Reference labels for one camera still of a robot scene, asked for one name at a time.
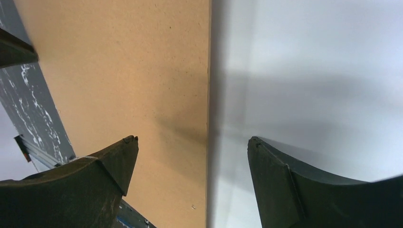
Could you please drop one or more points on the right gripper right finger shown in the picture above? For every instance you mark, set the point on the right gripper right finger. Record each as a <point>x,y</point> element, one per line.
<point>293,194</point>

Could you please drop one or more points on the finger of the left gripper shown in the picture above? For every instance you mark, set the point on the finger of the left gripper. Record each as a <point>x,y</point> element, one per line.
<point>14,51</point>

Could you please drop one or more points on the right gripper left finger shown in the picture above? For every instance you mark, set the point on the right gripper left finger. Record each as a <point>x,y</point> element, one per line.
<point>84,193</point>

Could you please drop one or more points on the brown cardboard backing board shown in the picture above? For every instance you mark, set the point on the brown cardboard backing board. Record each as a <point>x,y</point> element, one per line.
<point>133,67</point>

